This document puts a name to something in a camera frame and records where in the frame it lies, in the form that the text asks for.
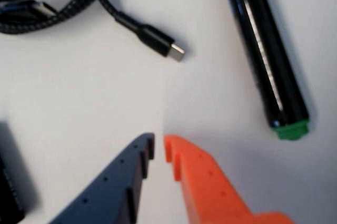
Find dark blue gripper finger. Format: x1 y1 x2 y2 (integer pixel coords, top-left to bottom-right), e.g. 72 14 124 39
49 132 155 224

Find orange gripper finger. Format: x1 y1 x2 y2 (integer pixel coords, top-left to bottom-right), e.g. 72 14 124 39
163 134 296 224

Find black pen with green ends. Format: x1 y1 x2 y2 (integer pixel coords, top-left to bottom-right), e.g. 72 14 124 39
210 0 310 142

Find black braided USB cable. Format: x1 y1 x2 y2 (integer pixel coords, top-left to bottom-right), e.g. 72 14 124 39
0 0 186 63

